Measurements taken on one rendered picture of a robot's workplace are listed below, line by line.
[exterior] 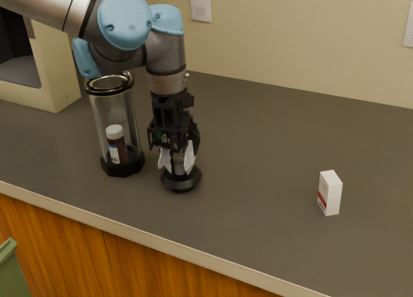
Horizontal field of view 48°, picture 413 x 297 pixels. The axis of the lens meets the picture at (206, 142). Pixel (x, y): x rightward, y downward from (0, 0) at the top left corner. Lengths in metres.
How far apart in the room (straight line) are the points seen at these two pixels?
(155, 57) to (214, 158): 0.38
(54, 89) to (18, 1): 0.73
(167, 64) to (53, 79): 0.61
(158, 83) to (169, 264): 0.40
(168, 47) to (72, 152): 0.50
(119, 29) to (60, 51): 0.75
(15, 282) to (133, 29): 0.35
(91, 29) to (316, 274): 0.55
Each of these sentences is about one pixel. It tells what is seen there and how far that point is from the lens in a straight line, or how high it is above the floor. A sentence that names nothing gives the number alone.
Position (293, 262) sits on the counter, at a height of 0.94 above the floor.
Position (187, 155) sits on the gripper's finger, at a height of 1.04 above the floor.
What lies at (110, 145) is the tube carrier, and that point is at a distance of 1.06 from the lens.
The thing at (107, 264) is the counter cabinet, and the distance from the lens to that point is 1.18.
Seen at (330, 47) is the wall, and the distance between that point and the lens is 1.39.
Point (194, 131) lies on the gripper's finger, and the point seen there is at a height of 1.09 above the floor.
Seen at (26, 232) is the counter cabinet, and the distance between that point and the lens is 1.34.
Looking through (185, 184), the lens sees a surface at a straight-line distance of 1.01.
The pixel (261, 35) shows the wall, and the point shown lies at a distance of 1.45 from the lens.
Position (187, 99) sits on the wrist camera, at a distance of 0.96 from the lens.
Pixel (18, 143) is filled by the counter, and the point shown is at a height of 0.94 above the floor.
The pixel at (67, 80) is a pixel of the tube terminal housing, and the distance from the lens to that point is 1.44.
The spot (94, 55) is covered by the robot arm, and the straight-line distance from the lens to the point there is 0.78.
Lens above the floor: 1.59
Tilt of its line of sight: 33 degrees down
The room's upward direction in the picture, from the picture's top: 4 degrees counter-clockwise
